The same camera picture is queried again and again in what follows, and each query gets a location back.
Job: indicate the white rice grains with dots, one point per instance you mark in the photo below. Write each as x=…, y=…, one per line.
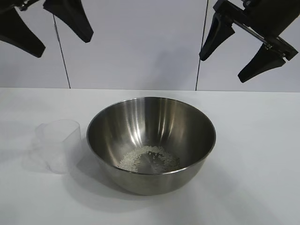
x=131, y=160

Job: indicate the translucent plastic measuring cup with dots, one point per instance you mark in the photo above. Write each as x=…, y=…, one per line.
x=61, y=145

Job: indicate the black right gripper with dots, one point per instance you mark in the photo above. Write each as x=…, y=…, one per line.
x=264, y=16

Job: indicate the stainless steel mixing bowl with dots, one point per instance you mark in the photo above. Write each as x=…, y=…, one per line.
x=150, y=126

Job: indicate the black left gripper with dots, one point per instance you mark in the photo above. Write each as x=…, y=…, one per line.
x=9, y=4

